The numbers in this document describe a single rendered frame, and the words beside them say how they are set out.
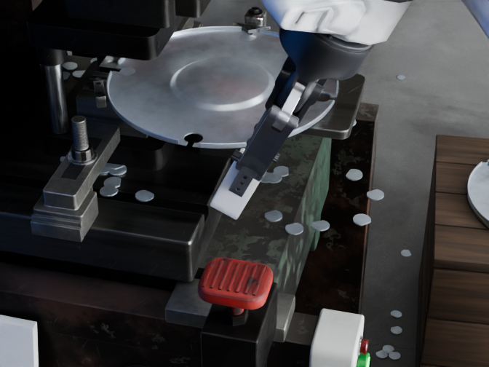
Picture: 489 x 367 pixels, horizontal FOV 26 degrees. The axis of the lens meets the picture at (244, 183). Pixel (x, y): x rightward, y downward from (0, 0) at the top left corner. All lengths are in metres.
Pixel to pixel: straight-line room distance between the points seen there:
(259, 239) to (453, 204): 0.65
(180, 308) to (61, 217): 0.17
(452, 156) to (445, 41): 1.17
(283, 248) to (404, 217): 1.15
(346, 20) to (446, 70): 2.18
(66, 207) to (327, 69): 0.45
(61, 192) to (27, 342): 0.20
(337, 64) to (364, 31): 0.04
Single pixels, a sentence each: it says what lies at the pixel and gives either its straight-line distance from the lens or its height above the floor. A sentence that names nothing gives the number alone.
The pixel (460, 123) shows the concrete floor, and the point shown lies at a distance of 2.77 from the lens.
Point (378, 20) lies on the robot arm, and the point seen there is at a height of 1.08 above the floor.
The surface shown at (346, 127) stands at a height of 0.78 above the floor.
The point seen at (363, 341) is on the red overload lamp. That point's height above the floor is 0.62.
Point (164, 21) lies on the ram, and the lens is 1.23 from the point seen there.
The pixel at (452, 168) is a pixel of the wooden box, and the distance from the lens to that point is 1.97.
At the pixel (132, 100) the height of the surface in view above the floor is 0.78.
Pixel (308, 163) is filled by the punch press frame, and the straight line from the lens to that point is 1.43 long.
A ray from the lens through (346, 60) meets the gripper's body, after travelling 0.86.
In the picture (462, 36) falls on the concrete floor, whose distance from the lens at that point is 3.19.
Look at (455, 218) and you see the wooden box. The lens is 1.85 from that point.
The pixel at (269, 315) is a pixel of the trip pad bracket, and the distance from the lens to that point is 1.13.
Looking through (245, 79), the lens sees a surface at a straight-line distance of 1.33.
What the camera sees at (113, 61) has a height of 0.78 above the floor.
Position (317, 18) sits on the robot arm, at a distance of 0.82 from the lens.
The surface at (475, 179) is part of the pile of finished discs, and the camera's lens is 1.93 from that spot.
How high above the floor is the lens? 1.46
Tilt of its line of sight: 36 degrees down
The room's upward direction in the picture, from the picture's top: straight up
